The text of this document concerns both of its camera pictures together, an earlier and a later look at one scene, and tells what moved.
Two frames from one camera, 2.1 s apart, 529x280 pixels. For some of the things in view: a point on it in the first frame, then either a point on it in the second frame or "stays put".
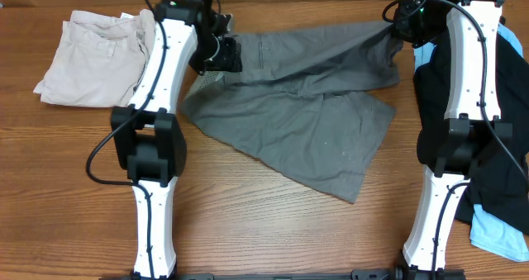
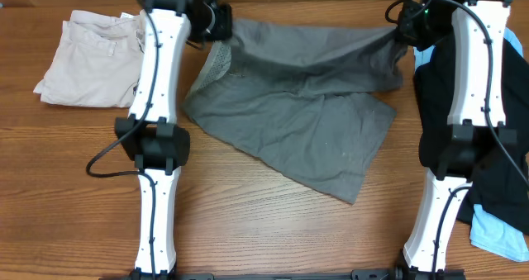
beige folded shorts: [98, 59] stays put
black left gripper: [229, 57] → [223, 28]
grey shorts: [302, 106] stays put
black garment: [505, 195] stays put
